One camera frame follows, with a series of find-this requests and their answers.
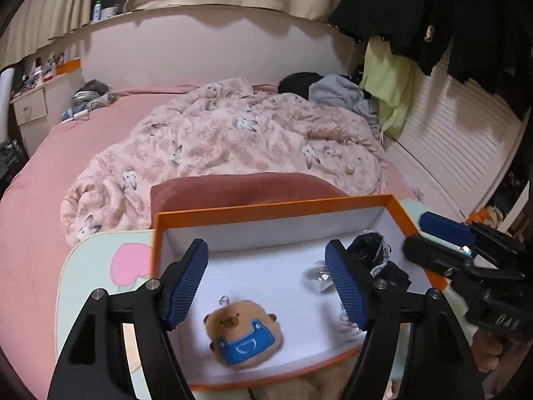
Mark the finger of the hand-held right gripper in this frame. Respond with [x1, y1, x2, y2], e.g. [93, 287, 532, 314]
[418, 212, 476, 245]
[402, 234, 475, 278]

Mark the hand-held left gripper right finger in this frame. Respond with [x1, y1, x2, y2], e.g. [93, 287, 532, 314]
[324, 239, 486, 400]

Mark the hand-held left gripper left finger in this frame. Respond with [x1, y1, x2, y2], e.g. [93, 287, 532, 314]
[47, 238, 209, 400]

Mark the clear plastic item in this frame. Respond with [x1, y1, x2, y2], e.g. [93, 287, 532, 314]
[303, 260, 334, 296]

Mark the black lace cloth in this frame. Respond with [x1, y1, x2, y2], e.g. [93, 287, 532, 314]
[345, 230, 412, 292]

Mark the brown capybara plush toy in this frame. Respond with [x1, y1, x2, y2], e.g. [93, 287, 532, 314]
[203, 296, 284, 369]

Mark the orange cardboard box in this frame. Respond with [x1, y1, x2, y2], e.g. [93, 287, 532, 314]
[151, 194, 448, 392]

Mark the person's right hand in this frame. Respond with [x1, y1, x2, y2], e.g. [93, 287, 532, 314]
[472, 327, 506, 373]

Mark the white louvred wardrobe door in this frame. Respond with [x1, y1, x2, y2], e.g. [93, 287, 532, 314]
[383, 37, 527, 217]

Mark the dark red cushion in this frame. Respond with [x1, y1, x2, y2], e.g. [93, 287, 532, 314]
[150, 172, 348, 230]

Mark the yellow-green garment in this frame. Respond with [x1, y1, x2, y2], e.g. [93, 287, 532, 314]
[360, 35, 417, 138]

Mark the pink rabbit print blanket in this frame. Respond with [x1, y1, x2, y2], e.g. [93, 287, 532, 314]
[60, 78, 388, 246]

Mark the grey garment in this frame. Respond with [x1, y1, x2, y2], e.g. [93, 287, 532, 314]
[309, 74, 377, 123]

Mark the bed with pink sheet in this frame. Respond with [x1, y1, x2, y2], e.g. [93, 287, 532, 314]
[0, 83, 421, 342]

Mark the black garment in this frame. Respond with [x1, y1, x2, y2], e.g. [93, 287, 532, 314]
[277, 72, 325, 96]

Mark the black jacket gold embroidery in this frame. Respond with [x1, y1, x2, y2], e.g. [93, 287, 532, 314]
[418, 0, 533, 92]

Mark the pile of dark clothes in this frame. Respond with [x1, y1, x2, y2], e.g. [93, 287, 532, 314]
[62, 79, 119, 122]

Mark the black bag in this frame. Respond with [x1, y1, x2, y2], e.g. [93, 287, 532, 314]
[0, 138, 30, 180]

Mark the black hanging jacket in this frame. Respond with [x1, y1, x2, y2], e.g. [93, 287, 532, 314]
[328, 0, 438, 57]

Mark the white nightstand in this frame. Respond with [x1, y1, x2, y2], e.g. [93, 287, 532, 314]
[10, 56, 82, 151]

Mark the small orange box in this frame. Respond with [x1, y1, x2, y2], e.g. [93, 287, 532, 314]
[55, 58, 82, 76]

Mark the white tube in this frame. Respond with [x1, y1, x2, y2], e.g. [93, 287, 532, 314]
[0, 67, 15, 142]

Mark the narrow beige curtain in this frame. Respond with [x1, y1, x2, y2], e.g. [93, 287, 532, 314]
[0, 0, 98, 69]

